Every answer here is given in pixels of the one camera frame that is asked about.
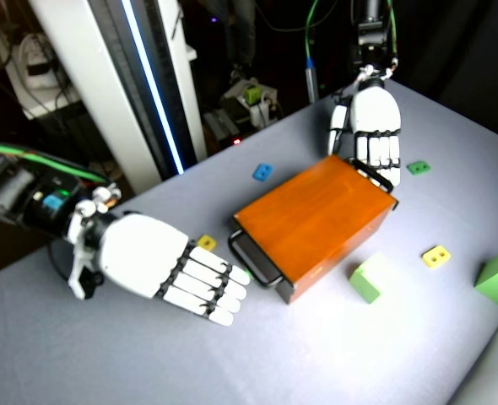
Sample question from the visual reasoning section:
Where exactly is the small light green cube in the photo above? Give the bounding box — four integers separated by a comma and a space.
349, 251, 396, 305

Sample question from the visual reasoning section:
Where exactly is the blue two-hole block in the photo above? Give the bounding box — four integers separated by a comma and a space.
252, 163, 274, 182

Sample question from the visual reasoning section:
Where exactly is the orange wooden box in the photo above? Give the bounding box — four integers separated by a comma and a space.
227, 154, 400, 305

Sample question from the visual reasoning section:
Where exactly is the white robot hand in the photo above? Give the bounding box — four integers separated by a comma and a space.
98, 213, 252, 327
327, 85, 403, 188

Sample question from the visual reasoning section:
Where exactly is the green cable with silver plug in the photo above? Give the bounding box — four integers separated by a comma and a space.
302, 0, 333, 102

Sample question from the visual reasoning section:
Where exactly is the grey table cloth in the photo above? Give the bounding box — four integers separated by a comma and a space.
0, 79, 498, 405

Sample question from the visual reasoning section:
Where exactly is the white column with blue light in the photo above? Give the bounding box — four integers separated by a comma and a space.
27, 0, 208, 195

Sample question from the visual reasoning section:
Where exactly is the black device with red light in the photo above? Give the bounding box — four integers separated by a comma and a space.
202, 108, 244, 149

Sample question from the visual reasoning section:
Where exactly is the green two-hole block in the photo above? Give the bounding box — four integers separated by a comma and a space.
406, 160, 432, 176

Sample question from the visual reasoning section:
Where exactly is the white device with black cables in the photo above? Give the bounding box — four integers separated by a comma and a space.
3, 33, 81, 119

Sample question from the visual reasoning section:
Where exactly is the yellow two-hole block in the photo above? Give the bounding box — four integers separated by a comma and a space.
420, 245, 452, 270

